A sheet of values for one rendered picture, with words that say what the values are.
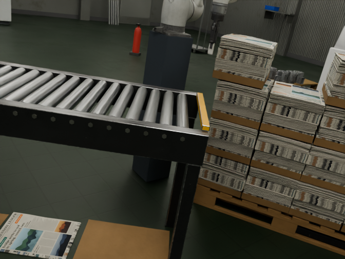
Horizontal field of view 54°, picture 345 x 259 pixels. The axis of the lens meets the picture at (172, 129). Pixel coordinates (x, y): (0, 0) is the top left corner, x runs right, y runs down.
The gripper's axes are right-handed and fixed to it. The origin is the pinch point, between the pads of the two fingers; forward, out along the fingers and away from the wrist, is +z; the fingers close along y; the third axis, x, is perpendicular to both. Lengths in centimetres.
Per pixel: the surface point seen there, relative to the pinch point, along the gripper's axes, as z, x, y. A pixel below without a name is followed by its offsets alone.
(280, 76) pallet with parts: 71, -37, 368
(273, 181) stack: 64, -57, -18
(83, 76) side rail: 16, 43, -68
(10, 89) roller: 18, 52, -104
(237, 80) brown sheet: 11.2, -22.6, -19.1
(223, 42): -6.9, -10.5, -19.7
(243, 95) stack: 18.6, -27.5, -18.9
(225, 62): 3.1, -13.9, -18.7
